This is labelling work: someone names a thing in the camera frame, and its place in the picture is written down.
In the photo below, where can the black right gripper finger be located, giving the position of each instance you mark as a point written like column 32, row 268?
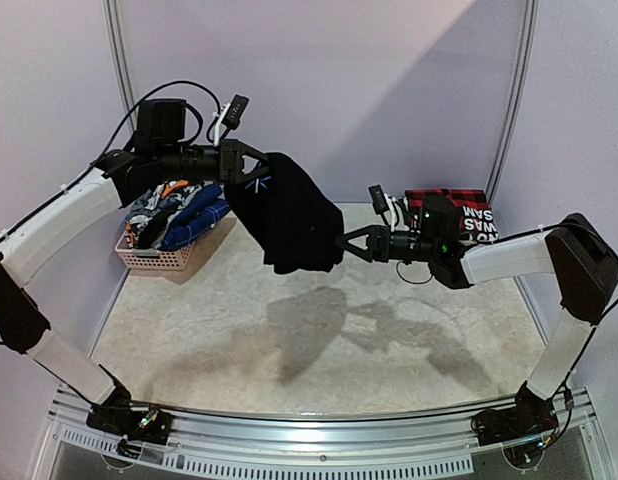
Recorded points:
column 364, row 253
column 346, row 238

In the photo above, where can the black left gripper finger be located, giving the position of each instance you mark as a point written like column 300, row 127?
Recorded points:
column 247, row 151
column 260, row 169

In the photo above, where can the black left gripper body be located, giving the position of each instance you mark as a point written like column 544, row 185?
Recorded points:
column 227, row 162

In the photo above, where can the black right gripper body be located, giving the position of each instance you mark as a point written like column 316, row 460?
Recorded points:
column 379, row 243

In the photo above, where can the black t-shirt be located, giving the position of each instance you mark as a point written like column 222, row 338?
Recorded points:
column 287, row 214

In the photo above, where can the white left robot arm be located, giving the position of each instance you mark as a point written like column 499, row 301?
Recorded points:
column 158, row 151

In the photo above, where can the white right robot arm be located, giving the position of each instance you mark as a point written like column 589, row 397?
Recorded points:
column 581, row 264

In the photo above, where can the camouflage orange garment pile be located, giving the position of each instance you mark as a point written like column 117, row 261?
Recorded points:
column 150, row 216

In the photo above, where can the blue plaid garment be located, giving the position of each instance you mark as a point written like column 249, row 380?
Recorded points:
column 200, row 215

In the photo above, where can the red black plaid shirt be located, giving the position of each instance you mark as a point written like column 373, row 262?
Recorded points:
column 464, row 210

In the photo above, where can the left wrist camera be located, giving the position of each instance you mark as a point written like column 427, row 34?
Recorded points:
column 227, row 120

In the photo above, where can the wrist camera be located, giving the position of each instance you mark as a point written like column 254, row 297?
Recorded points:
column 385, row 206
column 227, row 120

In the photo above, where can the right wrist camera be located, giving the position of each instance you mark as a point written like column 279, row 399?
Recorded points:
column 385, row 206

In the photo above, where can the left aluminium frame post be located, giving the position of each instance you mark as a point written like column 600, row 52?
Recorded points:
column 113, row 21

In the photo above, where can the aluminium frame post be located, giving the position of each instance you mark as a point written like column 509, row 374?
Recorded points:
column 516, row 90
column 113, row 21

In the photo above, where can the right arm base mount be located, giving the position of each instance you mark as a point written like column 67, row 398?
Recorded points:
column 492, row 426

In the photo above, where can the right aluminium frame post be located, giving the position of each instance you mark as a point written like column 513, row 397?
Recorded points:
column 516, row 90

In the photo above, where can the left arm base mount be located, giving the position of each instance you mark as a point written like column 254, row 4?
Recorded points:
column 144, row 422

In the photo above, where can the aluminium front rail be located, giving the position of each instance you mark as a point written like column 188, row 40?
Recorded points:
column 431, row 444

